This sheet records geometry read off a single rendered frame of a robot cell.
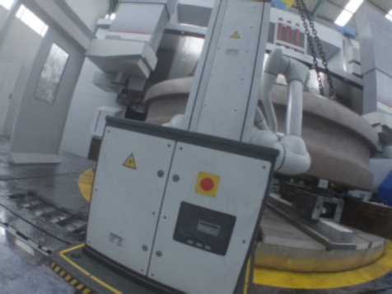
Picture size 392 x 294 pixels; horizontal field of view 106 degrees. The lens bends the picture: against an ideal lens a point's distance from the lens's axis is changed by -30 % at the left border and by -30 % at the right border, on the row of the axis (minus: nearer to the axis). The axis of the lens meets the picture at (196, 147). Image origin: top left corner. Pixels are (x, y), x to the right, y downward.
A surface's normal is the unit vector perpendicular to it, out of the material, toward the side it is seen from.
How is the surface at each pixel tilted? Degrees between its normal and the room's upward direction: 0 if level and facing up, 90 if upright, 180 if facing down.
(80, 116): 90
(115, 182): 90
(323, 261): 90
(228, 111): 90
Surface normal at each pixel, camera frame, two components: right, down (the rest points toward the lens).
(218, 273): -0.27, -0.11
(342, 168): 0.16, 0.00
